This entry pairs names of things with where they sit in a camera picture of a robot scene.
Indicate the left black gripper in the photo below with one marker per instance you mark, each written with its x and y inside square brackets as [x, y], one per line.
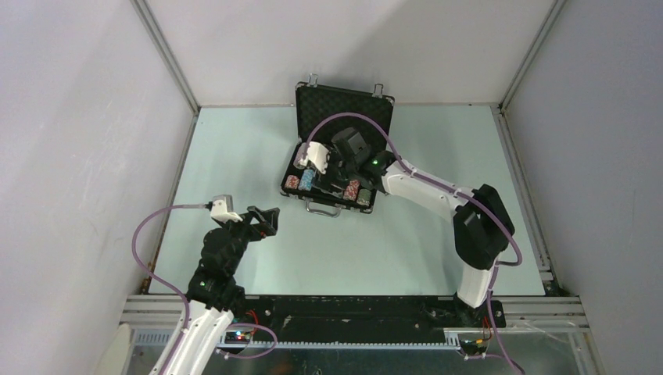
[266, 219]

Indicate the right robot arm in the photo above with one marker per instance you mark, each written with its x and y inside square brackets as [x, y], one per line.
[482, 228]

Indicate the white green chip stack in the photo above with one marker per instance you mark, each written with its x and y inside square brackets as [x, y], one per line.
[364, 197]

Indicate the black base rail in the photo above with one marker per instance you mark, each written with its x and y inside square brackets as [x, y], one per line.
[363, 320]

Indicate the red white chip stack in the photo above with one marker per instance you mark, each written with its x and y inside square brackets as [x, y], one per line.
[351, 191]
[292, 182]

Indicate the white ten chip stack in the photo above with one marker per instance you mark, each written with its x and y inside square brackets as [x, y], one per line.
[307, 180]

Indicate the black poker set case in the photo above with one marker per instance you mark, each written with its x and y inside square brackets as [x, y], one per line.
[323, 111]

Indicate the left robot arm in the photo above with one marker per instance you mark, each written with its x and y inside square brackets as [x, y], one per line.
[213, 298]

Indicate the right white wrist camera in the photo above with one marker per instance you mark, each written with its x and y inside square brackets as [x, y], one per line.
[317, 156]

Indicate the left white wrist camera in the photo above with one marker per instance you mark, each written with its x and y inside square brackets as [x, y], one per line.
[221, 209]

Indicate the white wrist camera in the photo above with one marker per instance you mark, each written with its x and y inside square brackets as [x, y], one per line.
[221, 209]
[317, 156]

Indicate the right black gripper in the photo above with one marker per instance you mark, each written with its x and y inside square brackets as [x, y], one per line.
[334, 155]

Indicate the pink white chip stack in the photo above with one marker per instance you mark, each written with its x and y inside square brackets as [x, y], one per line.
[300, 160]

